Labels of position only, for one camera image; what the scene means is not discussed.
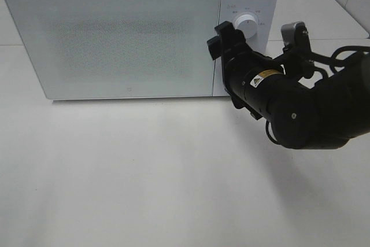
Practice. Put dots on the white microwave door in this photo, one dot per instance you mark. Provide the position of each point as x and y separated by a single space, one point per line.
99 49

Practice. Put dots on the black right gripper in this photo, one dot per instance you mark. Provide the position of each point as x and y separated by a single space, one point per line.
253 81

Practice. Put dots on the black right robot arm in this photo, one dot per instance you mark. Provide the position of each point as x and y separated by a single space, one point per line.
309 101

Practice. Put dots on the upper white microwave knob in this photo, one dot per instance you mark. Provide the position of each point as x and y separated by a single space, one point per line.
247 22

